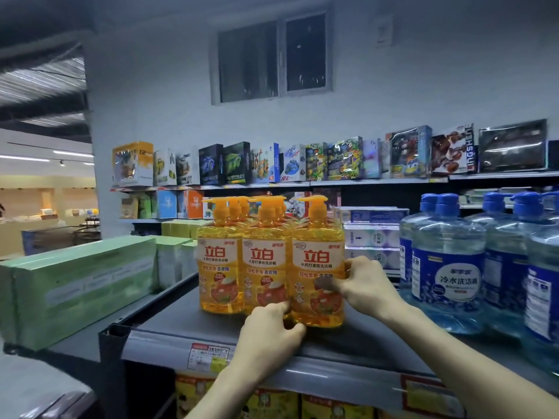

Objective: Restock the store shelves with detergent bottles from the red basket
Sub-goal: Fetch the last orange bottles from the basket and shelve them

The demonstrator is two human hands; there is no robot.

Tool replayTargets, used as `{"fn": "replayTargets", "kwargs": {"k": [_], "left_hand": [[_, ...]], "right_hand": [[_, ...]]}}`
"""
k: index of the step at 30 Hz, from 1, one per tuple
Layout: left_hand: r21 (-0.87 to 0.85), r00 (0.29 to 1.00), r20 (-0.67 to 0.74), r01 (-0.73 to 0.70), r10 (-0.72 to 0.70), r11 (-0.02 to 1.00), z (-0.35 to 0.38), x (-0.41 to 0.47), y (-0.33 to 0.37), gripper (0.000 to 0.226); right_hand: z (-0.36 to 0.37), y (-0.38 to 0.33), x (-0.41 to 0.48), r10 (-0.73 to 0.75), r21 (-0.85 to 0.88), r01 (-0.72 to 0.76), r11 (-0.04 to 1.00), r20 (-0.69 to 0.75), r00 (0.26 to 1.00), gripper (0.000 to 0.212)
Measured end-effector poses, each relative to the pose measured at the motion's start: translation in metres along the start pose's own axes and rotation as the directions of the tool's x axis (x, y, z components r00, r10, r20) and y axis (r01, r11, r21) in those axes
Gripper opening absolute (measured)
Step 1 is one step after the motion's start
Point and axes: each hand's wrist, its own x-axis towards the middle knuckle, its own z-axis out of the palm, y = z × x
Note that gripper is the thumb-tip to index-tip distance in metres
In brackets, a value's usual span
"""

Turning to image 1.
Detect person's right hand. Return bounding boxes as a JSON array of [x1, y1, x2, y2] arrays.
[[325, 256, 415, 323]]

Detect person's left hand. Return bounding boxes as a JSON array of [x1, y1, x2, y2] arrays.
[[235, 301, 307, 384]]

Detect yellow pump detergent bottle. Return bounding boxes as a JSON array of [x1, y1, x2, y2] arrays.
[[290, 195, 346, 329]]

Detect person's left forearm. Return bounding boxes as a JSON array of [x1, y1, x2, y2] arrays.
[[185, 366, 282, 419]]

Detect person's right forearm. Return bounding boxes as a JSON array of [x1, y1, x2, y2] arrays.
[[384, 301, 559, 419]]

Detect stack of white paper packets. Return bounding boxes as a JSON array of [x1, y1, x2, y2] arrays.
[[343, 223, 401, 275]]

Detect yellow packet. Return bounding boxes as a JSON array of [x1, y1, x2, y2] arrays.
[[301, 394, 377, 419], [175, 374, 215, 419], [244, 388, 300, 419]]

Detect stack of blue white boxes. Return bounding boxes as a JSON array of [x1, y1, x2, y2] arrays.
[[334, 207, 410, 226]]

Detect blue pump detergent bottle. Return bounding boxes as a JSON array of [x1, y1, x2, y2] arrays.
[[484, 192, 544, 339], [522, 191, 559, 377], [411, 194, 486, 335], [465, 192, 516, 242], [399, 193, 438, 301]]

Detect grey metal shelf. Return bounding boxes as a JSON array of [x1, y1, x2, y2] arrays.
[[44, 270, 559, 419]]

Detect white red toy box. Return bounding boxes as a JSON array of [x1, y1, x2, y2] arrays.
[[286, 189, 342, 212]]

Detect white price tag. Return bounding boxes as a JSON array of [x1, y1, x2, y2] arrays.
[[188, 343, 230, 372]]

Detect group of yellow detergent bottles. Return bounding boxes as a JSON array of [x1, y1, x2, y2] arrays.
[[197, 196, 298, 317]]

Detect green white carton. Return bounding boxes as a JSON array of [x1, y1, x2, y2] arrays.
[[181, 240, 200, 280], [155, 235, 193, 290]]

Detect row of colourful toy boxes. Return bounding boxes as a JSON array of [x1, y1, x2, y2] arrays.
[[111, 119, 549, 189]]

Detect yellow-green flat boxes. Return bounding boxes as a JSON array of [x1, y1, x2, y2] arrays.
[[161, 219, 213, 239]]

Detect white orange box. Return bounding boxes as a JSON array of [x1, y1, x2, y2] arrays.
[[177, 190, 204, 219]]

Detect blue small box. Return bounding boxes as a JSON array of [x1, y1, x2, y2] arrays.
[[151, 190, 178, 219]]

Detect beige small box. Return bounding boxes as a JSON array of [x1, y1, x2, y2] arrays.
[[120, 194, 139, 219]]

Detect long green carton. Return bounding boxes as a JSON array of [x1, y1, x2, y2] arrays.
[[0, 235, 159, 351]]

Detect dark window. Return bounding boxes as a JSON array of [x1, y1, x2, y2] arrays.
[[211, 12, 335, 105]]

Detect dark display counter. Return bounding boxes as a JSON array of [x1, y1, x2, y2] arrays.
[[22, 226, 102, 256]]

